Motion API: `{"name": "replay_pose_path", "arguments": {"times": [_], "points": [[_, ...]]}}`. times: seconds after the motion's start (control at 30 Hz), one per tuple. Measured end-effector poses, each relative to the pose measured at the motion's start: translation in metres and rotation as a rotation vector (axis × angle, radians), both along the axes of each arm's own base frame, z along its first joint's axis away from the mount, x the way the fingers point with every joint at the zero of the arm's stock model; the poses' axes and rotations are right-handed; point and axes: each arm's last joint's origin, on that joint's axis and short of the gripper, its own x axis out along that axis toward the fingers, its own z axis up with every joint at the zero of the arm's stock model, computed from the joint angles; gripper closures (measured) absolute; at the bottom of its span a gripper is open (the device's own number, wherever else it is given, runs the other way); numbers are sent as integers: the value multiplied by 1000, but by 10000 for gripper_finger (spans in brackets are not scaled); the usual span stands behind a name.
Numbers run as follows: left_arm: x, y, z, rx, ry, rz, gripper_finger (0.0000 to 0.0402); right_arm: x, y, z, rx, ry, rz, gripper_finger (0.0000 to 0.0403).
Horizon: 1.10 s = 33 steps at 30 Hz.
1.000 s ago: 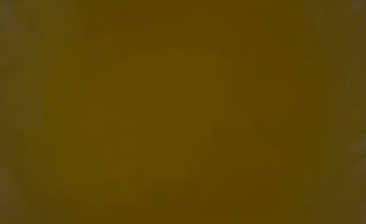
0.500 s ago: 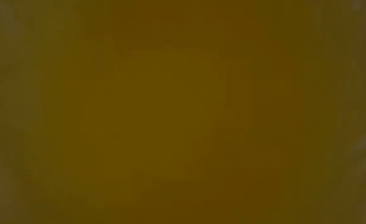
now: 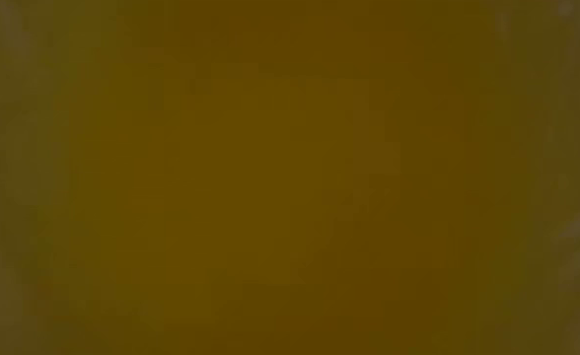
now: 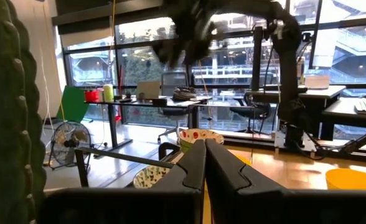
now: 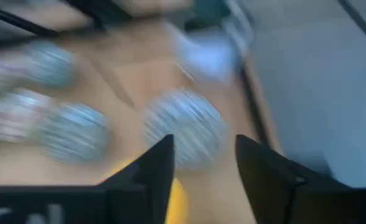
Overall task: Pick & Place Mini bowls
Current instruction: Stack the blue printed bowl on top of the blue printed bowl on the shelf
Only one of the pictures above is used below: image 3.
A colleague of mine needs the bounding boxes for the yellow mini bowl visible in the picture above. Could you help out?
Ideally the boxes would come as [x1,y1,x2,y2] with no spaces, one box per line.
[0,0,580,355]

